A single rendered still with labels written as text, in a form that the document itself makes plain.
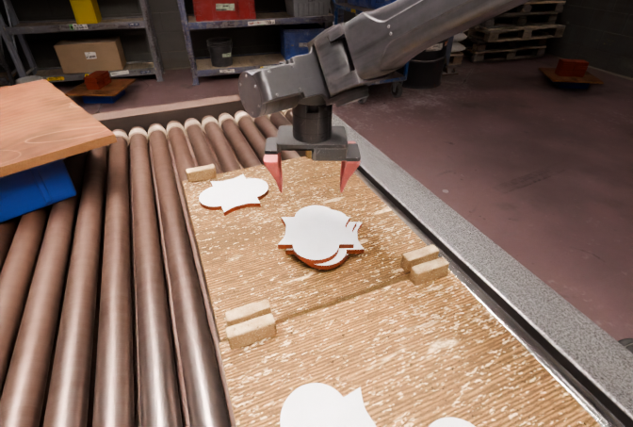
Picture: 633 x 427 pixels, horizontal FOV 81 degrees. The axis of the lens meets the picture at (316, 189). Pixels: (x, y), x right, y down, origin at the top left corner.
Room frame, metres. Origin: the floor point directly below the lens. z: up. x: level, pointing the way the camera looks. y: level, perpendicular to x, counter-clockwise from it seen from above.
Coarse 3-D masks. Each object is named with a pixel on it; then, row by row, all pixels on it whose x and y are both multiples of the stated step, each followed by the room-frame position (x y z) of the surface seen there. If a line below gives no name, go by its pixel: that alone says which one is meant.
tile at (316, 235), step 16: (304, 208) 0.53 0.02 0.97; (320, 208) 0.53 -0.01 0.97; (288, 224) 0.48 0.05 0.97; (304, 224) 0.48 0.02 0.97; (320, 224) 0.48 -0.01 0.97; (336, 224) 0.48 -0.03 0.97; (288, 240) 0.44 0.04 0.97; (304, 240) 0.44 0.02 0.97; (320, 240) 0.44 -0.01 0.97; (336, 240) 0.44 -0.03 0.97; (304, 256) 0.41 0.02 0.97; (320, 256) 0.41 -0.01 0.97
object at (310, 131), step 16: (304, 112) 0.48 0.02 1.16; (320, 112) 0.48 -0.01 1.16; (288, 128) 0.53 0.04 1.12; (304, 128) 0.48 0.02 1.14; (320, 128) 0.48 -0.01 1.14; (336, 128) 0.53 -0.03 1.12; (288, 144) 0.47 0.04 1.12; (304, 144) 0.47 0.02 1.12; (320, 144) 0.47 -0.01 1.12; (336, 144) 0.47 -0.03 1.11
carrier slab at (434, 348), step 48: (384, 288) 0.37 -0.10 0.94; (432, 288) 0.37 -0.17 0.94; (288, 336) 0.29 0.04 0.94; (336, 336) 0.29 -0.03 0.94; (384, 336) 0.29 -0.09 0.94; (432, 336) 0.29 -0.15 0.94; (480, 336) 0.29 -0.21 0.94; (240, 384) 0.23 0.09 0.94; (288, 384) 0.23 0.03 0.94; (336, 384) 0.23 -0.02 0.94; (384, 384) 0.23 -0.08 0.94; (432, 384) 0.23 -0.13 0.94; (480, 384) 0.23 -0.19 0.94; (528, 384) 0.23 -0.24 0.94
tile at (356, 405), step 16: (320, 384) 0.23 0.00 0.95; (288, 400) 0.21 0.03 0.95; (304, 400) 0.21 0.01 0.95; (320, 400) 0.21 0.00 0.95; (336, 400) 0.21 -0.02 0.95; (352, 400) 0.21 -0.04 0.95; (288, 416) 0.19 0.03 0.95; (304, 416) 0.19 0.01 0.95; (320, 416) 0.19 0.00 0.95; (336, 416) 0.19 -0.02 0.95; (352, 416) 0.19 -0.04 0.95; (368, 416) 0.19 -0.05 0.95
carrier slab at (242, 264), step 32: (288, 160) 0.75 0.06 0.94; (192, 192) 0.62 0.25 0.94; (288, 192) 0.62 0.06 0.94; (320, 192) 0.62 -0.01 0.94; (352, 192) 0.62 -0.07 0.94; (192, 224) 0.52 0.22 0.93; (224, 224) 0.52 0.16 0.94; (256, 224) 0.52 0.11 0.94; (384, 224) 0.52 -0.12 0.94; (224, 256) 0.44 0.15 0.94; (256, 256) 0.44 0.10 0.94; (288, 256) 0.44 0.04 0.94; (352, 256) 0.44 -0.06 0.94; (384, 256) 0.44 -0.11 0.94; (224, 288) 0.37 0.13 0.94; (256, 288) 0.37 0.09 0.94; (288, 288) 0.37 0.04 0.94; (320, 288) 0.37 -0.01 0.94; (352, 288) 0.37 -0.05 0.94; (224, 320) 0.32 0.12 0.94
